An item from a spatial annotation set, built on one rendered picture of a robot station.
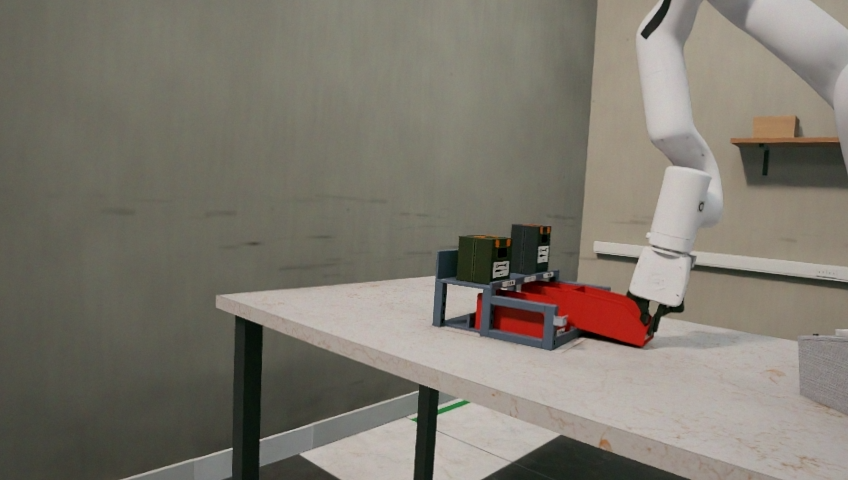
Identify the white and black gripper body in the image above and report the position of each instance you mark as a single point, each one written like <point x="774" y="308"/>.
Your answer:
<point x="661" y="276"/>

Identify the red bin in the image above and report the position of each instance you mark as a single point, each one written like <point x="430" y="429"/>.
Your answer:
<point x="557" y="291"/>
<point x="618" y="320"/>
<point x="517" y="320"/>

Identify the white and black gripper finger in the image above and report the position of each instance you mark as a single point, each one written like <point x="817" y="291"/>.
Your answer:
<point x="662" y="311"/>
<point x="643" y="305"/>

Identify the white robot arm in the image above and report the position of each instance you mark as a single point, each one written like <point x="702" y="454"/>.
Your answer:
<point x="803" y="36"/>

